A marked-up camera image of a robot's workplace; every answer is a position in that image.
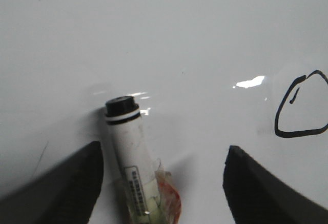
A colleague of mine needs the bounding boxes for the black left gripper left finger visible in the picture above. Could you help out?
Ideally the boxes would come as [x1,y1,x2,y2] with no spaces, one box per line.
[1,141,103,223]

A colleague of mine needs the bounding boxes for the white black whiteboard marker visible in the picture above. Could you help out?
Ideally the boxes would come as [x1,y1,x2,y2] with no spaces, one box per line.
[105,96,181,223]

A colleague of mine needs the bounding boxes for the white whiteboard with metal frame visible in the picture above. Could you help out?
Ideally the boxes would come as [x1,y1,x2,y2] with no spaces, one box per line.
[1,0,327,223]

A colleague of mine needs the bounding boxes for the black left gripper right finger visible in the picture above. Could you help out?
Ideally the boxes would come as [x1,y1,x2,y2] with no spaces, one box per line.
[222,146,327,223]

